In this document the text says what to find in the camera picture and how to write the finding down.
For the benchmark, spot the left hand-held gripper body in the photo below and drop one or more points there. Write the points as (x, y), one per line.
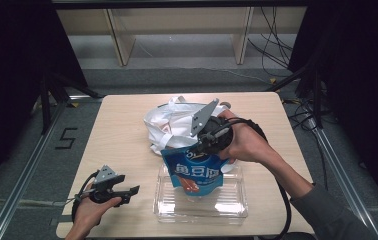
(105, 174)

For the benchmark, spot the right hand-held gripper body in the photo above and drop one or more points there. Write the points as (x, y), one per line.
(202, 116)

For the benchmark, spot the blue snack packet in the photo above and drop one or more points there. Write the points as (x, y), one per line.
(193, 173)

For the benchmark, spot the white tote bag coloured patches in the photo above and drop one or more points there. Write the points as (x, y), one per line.
(177, 123)

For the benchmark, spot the clear plastic box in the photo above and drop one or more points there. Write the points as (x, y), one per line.
(230, 203)

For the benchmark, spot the person's left hand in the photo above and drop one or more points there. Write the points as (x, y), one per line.
(88, 213)

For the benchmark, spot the person's right hand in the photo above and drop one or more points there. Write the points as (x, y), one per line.
(247, 143)

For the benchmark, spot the black metal stand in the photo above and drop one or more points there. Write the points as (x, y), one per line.
(316, 100)
(46, 106)

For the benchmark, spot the light wooden shelf unit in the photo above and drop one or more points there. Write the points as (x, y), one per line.
(123, 40)

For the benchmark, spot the black curtain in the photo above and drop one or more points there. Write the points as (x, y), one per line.
(360, 83)
(13, 66)

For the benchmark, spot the aluminium floor rail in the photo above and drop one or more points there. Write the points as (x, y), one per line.
(23, 173)
(343, 180)

